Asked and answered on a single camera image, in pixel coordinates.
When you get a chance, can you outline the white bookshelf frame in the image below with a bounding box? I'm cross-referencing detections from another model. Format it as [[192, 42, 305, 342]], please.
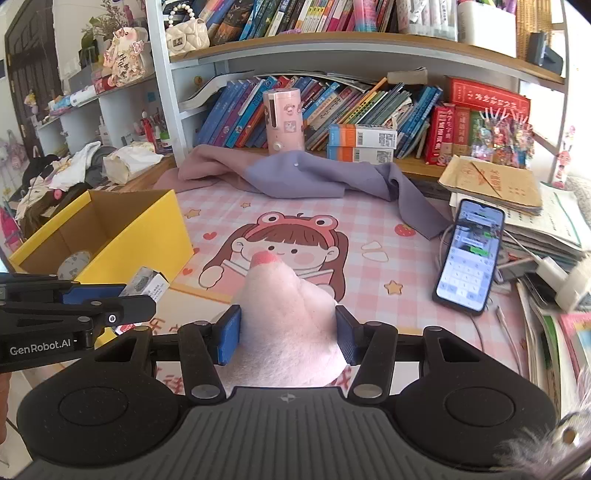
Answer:
[[145, 0, 571, 185]]

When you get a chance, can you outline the yellow tape roll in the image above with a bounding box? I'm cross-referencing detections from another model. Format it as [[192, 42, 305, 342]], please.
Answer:
[[58, 250, 93, 280]]

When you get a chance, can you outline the pile of clothes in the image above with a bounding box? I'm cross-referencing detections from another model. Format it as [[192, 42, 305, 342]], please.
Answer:
[[16, 141, 116, 217]]

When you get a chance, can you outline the grey fluffy fabric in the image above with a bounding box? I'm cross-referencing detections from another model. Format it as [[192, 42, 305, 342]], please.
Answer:
[[492, 427, 578, 480]]

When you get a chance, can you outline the pink plush toy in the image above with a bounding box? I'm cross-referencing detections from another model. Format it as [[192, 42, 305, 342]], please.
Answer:
[[217, 251, 349, 388]]

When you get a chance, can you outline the cartoon rabbit sticker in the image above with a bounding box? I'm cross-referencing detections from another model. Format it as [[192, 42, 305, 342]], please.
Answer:
[[551, 126, 578, 190]]

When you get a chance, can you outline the dried flower bouquet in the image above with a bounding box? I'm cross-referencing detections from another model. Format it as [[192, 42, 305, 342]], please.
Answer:
[[81, 0, 125, 42]]

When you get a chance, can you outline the pink figurine decoration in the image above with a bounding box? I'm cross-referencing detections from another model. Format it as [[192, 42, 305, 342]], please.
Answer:
[[102, 27, 147, 88]]

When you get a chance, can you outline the pink checked tablecloth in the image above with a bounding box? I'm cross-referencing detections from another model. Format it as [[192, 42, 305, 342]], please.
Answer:
[[95, 182, 561, 416]]

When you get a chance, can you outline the beige cloth bag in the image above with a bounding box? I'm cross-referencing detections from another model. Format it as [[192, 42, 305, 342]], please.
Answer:
[[102, 141, 164, 185]]

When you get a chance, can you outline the black smartphone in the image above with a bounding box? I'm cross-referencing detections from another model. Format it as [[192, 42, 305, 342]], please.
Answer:
[[433, 198, 505, 316]]

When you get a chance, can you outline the red flat box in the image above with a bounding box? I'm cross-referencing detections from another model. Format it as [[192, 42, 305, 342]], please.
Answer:
[[445, 76, 532, 118]]

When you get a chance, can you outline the colourful acrylic ornament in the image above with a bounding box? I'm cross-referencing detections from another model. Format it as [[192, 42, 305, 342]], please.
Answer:
[[471, 108, 536, 167]]

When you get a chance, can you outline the orange blue white carton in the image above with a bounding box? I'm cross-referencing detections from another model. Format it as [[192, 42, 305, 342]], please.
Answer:
[[327, 145, 394, 164], [329, 124, 398, 149]]

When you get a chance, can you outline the stack of papers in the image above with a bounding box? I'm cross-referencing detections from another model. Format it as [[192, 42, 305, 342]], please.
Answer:
[[450, 182, 587, 261]]

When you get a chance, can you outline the yellow cardboard box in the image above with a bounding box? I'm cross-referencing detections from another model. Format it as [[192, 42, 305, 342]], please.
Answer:
[[8, 188, 195, 287]]

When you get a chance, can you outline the black desk device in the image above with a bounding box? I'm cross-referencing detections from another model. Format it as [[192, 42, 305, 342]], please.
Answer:
[[526, 31, 565, 77]]

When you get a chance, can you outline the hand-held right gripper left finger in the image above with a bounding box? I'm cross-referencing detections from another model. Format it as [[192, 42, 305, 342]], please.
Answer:
[[92, 305, 242, 401]]

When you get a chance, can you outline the purple cloth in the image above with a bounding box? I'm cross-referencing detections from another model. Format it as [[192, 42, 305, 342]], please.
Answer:
[[152, 144, 455, 241]]

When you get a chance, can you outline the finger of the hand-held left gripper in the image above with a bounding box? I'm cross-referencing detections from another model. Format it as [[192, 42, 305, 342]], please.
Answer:
[[0, 273, 127, 305], [0, 295, 157, 335]]

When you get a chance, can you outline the row of upright books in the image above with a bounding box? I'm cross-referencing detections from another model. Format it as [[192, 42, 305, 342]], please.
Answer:
[[196, 0, 402, 40]]

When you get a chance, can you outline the white cubby shelf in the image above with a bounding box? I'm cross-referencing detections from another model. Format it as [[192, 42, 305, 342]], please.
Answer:
[[34, 74, 178, 158]]

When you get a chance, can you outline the thick red dictionary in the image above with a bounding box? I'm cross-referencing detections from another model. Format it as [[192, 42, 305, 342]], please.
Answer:
[[425, 105, 457, 165]]

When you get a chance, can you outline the small white carton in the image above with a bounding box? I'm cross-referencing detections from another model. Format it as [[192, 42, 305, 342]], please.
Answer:
[[117, 266, 169, 303]]

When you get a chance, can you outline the white quilted handbag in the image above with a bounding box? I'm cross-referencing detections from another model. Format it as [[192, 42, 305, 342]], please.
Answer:
[[165, 4, 211, 51]]

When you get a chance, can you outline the pink cylindrical device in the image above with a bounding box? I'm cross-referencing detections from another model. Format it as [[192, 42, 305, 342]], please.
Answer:
[[262, 88, 305, 154]]

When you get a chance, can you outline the brown paper envelope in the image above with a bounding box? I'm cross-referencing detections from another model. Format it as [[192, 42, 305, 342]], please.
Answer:
[[438, 154, 543, 215]]

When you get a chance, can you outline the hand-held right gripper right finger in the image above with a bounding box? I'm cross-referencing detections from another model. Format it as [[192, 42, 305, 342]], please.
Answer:
[[335, 305, 493, 401]]

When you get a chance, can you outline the row of leaning books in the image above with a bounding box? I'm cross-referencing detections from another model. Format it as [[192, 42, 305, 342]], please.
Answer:
[[194, 74, 444, 160]]

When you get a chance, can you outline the white pen box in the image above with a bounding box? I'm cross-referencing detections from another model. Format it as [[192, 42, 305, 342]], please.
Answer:
[[457, 0, 518, 58]]

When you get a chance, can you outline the dark wooden door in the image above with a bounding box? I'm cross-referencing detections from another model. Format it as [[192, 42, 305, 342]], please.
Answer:
[[4, 0, 58, 134]]

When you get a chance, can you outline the white power adapter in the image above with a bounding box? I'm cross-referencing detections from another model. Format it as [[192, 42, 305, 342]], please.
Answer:
[[536, 256, 591, 312]]

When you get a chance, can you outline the thin red book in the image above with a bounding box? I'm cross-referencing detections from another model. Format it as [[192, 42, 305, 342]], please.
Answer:
[[452, 107, 472, 158]]

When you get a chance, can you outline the clear marker holder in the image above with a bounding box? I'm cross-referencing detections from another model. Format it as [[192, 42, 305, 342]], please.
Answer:
[[406, 0, 460, 40]]

